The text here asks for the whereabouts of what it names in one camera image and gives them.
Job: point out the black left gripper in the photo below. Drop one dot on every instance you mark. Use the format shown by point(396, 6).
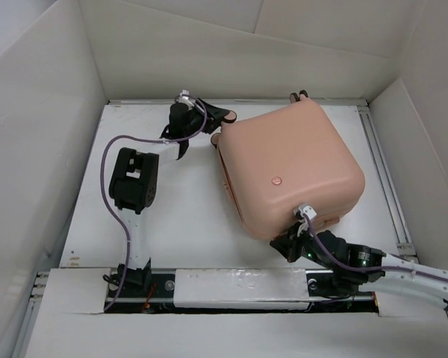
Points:
point(213, 113)

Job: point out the pink hard-shell suitcase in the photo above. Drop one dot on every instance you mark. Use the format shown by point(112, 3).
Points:
point(291, 156)

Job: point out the black base rail with white cover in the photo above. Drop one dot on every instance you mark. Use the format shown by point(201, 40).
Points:
point(235, 291)

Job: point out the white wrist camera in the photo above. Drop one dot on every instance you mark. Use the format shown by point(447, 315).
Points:
point(305, 214)
point(184, 97)

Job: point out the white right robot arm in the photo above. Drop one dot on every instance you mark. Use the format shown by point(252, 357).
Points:
point(356, 269)

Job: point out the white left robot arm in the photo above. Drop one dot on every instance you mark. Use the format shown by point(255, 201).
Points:
point(134, 182)

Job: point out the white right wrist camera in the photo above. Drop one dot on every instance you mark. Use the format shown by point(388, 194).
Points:
point(305, 214)

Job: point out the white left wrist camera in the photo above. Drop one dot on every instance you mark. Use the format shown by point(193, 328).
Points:
point(184, 97)

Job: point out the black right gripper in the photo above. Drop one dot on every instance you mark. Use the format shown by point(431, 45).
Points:
point(287, 244)

